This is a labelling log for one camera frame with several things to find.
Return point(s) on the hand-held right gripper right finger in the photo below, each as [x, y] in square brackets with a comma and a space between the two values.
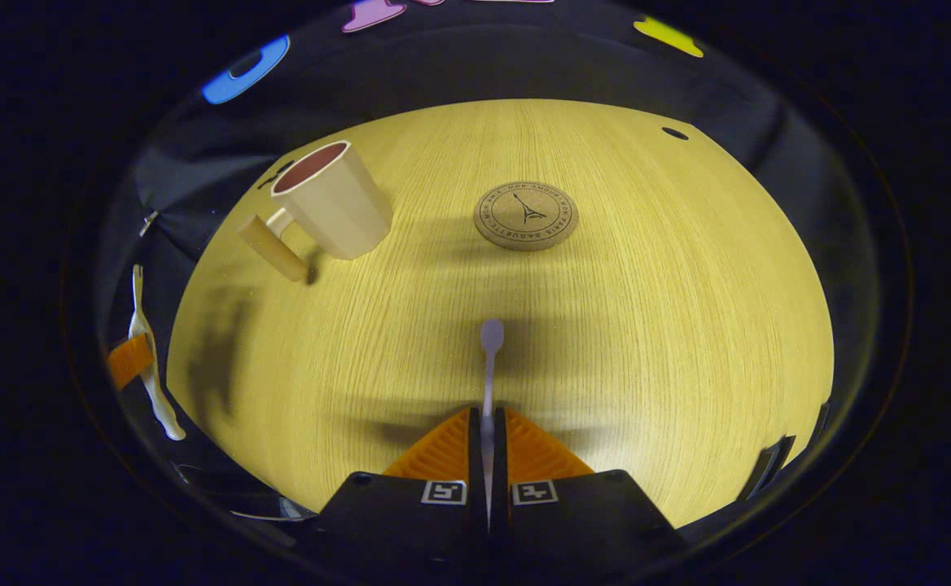
[581, 521]

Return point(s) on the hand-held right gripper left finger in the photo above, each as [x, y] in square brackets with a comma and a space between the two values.
[410, 521]

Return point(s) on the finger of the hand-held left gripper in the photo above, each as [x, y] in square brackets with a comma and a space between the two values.
[129, 360]

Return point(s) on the white toothpaste tube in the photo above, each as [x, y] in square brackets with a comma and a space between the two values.
[156, 399]

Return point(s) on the white toothbrush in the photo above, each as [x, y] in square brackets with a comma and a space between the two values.
[491, 338]

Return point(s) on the beige cup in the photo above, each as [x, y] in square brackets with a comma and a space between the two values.
[337, 207]

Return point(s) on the round cork coaster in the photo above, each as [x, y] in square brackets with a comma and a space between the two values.
[526, 216]

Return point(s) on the wooden desktop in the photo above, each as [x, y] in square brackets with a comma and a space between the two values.
[646, 342]

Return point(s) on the silver cloth clip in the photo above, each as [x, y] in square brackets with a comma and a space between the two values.
[148, 222]

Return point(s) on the black table clamp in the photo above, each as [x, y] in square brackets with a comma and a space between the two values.
[769, 468]

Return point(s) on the black backdrop cloth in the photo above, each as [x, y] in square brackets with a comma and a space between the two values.
[524, 65]

